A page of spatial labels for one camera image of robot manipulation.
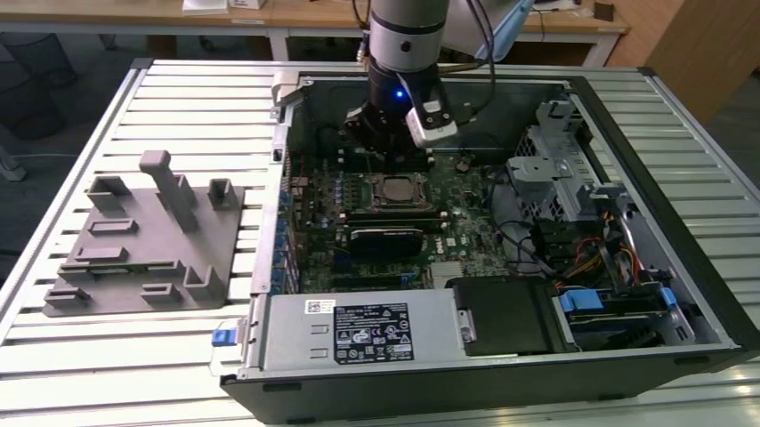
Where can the silver CPU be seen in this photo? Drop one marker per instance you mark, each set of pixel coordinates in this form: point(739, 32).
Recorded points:
point(398, 190)

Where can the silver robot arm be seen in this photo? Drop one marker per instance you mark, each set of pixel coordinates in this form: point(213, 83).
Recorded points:
point(406, 35)

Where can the CPU socket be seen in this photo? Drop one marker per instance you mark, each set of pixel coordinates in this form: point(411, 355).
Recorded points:
point(392, 207)

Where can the green motherboard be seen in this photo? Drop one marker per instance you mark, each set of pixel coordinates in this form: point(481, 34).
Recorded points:
point(475, 200)

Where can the wooden desk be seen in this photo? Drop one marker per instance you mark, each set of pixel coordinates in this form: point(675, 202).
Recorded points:
point(326, 13)

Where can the black graphics card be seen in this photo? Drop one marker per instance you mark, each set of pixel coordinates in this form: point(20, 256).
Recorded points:
point(386, 244)

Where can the silver drive cage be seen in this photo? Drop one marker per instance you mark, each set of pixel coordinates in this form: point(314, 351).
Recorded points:
point(535, 178)

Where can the white labelled box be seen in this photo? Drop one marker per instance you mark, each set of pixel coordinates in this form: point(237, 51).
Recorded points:
point(246, 3)

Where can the silver chipset heatsink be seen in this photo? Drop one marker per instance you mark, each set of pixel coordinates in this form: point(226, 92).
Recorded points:
point(448, 270)

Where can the white cardboard box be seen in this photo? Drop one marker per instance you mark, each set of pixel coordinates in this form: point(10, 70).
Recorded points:
point(205, 6)

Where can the small black box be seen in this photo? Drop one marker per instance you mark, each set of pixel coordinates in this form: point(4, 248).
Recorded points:
point(604, 12)

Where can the grey parts rack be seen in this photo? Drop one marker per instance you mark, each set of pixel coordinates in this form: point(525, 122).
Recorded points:
point(149, 240)

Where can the silver power supply unit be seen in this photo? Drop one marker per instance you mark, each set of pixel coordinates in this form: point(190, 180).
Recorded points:
point(285, 329)

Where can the green RAM stick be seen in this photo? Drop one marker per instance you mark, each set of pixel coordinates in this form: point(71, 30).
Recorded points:
point(151, 268)

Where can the hard disk in blue carrier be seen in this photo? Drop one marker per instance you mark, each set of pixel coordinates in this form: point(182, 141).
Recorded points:
point(579, 302)

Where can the wooden cabinet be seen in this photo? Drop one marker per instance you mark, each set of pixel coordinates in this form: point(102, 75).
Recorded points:
point(700, 44)

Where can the blue case latch tab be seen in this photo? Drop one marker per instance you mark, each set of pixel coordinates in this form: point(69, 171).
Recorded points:
point(224, 337)

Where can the black mesh waste bin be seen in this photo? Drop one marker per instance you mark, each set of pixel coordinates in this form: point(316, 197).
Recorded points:
point(50, 58)

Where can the black PC case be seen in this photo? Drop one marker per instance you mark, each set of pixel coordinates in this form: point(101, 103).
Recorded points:
point(416, 391)

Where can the grey metal furniture foot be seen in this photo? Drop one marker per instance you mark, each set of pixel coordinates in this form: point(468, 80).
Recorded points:
point(12, 171)

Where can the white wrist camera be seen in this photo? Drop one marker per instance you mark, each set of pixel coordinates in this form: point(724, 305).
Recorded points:
point(431, 135)

